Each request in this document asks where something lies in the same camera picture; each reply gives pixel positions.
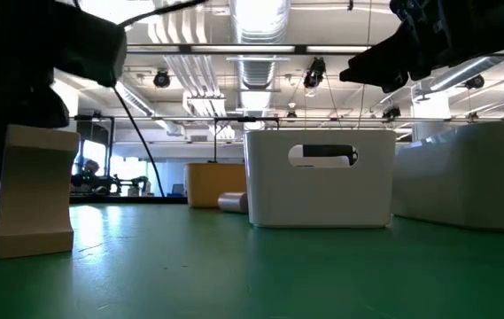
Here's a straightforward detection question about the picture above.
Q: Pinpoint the yellow wooden box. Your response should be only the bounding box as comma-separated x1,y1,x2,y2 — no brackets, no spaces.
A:
184,162,248,209

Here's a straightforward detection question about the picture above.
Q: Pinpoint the pale wooden cylinder block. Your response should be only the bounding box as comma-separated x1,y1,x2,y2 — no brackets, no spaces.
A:
217,191,249,214

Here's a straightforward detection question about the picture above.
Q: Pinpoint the large white plastic bin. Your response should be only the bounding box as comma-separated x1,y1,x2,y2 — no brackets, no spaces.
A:
392,120,504,232

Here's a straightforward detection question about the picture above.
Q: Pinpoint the person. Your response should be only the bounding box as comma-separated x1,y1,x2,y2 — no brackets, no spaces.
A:
72,159,103,194

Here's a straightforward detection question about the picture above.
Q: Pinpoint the white ceiling pipe bundle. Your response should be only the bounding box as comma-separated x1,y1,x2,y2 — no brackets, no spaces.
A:
147,0,229,119

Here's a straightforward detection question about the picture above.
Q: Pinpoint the white round building column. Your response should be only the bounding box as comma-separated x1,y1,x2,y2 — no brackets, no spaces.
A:
412,90,452,142

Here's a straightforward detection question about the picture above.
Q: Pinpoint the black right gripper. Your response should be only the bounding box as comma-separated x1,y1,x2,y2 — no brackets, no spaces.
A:
338,0,504,94

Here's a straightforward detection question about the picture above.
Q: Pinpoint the long black hanging cable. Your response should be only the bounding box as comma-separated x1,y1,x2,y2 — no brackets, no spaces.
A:
112,85,167,198

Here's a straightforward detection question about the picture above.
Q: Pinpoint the tall tan notched wooden block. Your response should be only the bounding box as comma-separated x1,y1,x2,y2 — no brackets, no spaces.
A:
0,124,81,260

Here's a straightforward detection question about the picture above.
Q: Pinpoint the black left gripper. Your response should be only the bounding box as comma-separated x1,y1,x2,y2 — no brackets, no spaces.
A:
0,83,71,200

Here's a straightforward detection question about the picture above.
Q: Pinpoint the grey ceiling pipe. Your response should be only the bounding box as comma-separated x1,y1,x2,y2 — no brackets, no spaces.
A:
428,55,504,92

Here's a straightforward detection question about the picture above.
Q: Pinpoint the silver spiral ceiling duct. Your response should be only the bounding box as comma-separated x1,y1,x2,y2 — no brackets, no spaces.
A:
229,0,291,92

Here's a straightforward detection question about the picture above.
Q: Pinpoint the white bin with handle hole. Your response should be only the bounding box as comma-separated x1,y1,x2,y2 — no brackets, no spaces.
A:
244,128,398,229

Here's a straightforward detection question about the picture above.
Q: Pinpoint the slim grey overhead rail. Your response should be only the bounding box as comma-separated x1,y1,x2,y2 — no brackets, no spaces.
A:
68,115,504,123

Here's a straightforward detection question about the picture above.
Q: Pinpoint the black background station frame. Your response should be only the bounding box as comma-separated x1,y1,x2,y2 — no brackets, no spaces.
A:
73,113,116,178

